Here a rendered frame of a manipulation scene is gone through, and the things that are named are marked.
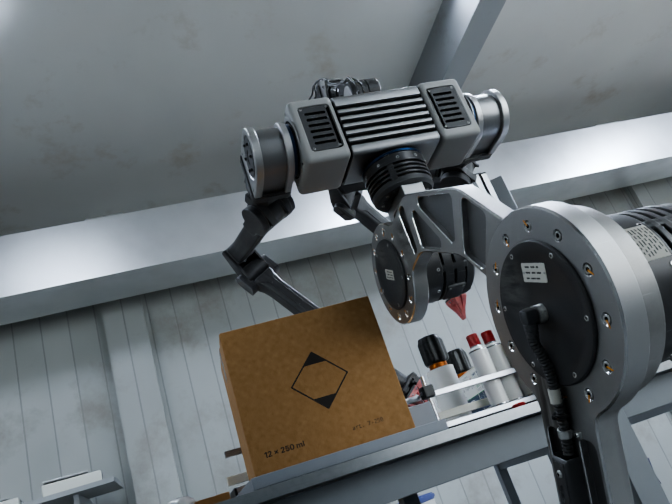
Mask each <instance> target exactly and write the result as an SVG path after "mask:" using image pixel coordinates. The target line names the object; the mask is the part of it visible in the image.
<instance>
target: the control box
mask: <svg viewBox="0 0 672 504"><path fill-rule="evenodd" d="M490 183H491V185H492V187H493V189H494V191H495V193H496V195H497V197H498V199H499V201H500V202H501V203H503V204H504V205H506V206H508V207H509V208H511V209H512V210H515V209H517V208H518V207H517V205H516V203H515V201H514V199H513V197H512V195H511V193H510V191H509V189H508V187H507V185H506V183H505V181H504V179H503V177H502V176H498V177H496V178H494V179H492V180H490Z"/></svg>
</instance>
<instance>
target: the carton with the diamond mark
mask: <svg viewBox="0 0 672 504"><path fill-rule="evenodd" d="M219 345H220V348H219V355H220V361H221V371H222V375H223V379H224V383H225V387H226V391H227V395H228V399H229V403H230V407H231V411H232V415H233V419H234V423H235V427H236V431H237V435H238V439H239V443H240V447H241V451H242V455H243V459H244V463H245V466H246V470H247V474H248V478H249V481H250V480H251V479H252V478H254V477H258V476H261V475H264V474H267V473H270V472H274V471H277V470H280V469H283V468H286V467H290V466H293V465H296V464H299V463H303V462H306V461H309V460H312V459H315V458H319V457H322V456H325V455H328V454H331V453H335V452H338V451H341V450H344V449H347V448H351V447H354V446H357V445H360V444H364V443H367V442H370V441H373V440H376V439H380V438H383V437H386V436H389V435H392V434H396V433H399V432H402V431H405V430H408V429H412V428H415V424H414V421H413V419H412V416H411V413H410V410H409V408H408V405H407V402H406V399H405V397H404V394H403V391H402V388H401V386H400V383H399V380H398V377H397V375H396V372H395V369H394V366H393V364H392V361H391V358H390V355H389V353H388V350H387V347H386V344H385V342H384V339H383V336H382V333H381V331H380V328H379V325H378V322H377V320H376V317H375V314H374V311H373V309H372V306H371V303H370V300H369V298H368V296H365V297H361V298H357V299H353V300H350V301H346V302H342V303H338V304H334V305H330V306H326V307H322V308H318V309H314V310H310V311H306V312H302V313H299V314H295V315H291V316H287V317H283V318H279V319H275V320H271V321H267V322H263V323H259V324H255V325H252V326H248V327H244V328H240V329H236V330H232V331H228V332H224V333H220V334H219Z"/></svg>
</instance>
